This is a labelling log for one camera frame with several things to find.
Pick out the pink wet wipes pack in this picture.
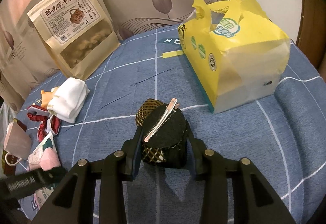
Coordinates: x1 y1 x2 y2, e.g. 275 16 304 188
28 132 61 209

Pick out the pink ceramic mug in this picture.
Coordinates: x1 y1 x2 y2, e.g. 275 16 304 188
4 122 32 166

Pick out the blue checked tablecloth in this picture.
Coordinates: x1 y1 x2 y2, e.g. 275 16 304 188
15 24 326 224

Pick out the red and white fabric scrunchie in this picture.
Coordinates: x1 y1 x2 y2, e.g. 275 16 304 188
26 105 61 142

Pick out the gold and red toffee tin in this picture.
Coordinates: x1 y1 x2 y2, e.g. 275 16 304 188
1 117 28 176

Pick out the black gold hair clip bow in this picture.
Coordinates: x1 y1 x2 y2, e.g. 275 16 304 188
135 98 188 169

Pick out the brown kraft snack bag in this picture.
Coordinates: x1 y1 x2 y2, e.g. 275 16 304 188
28 0 119 80

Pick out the yellow tissue pack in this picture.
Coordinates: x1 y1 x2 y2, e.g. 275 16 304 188
178 0 291 113

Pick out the white sock with gold print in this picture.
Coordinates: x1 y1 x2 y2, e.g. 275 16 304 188
47 78 89 123

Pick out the orange rubber toy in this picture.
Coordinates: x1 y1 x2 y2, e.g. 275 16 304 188
41 86 58 109

